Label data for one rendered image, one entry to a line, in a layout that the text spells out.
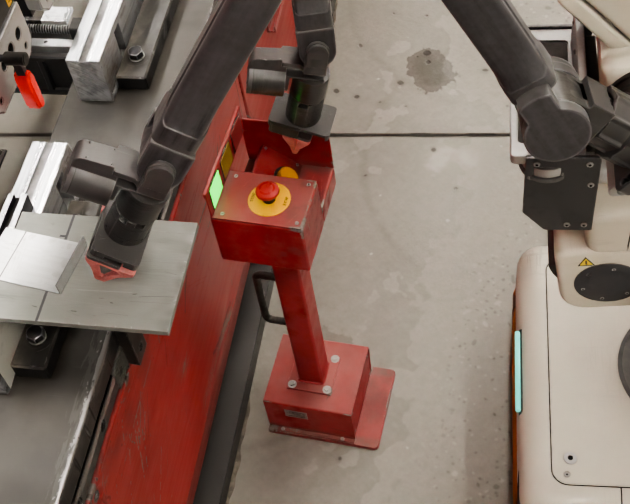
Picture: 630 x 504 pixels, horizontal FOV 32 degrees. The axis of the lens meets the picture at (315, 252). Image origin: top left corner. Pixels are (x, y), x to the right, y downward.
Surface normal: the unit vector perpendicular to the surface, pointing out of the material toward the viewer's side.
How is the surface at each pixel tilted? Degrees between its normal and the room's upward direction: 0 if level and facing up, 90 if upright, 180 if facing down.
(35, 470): 0
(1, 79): 90
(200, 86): 79
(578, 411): 0
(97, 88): 90
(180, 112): 72
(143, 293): 0
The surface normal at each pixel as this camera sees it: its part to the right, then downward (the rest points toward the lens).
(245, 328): -0.11, -0.58
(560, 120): 0.00, 0.71
